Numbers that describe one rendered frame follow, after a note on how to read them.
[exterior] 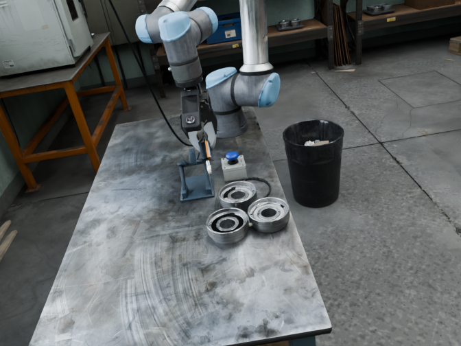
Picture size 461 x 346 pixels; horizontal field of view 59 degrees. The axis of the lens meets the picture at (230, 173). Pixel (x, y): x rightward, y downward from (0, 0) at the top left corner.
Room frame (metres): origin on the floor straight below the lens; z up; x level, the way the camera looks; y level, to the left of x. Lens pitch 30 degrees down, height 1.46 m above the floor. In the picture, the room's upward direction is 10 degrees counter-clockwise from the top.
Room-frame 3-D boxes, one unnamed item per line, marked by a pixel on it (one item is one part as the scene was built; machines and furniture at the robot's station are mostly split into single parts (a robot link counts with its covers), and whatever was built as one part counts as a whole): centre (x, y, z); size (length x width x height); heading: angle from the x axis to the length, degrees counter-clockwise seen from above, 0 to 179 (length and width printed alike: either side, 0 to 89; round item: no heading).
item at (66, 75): (3.44, 1.23, 0.39); 1.50 x 0.62 x 0.78; 0
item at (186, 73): (1.03, 0.07, 1.17); 0.08 x 0.08 x 0.05
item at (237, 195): (0.94, -0.01, 0.82); 0.10 x 0.10 x 0.04
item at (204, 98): (1.04, 0.06, 1.09); 0.09 x 0.08 x 0.12; 175
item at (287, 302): (1.10, 0.16, 0.79); 1.20 x 0.60 x 0.02; 0
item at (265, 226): (0.84, -0.08, 0.82); 0.10 x 0.10 x 0.04
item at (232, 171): (1.11, -0.01, 0.82); 0.08 x 0.07 x 0.05; 0
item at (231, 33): (4.57, -0.24, 0.56); 0.52 x 0.38 x 0.22; 87
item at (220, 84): (1.44, -0.03, 0.97); 0.13 x 0.12 x 0.14; 59
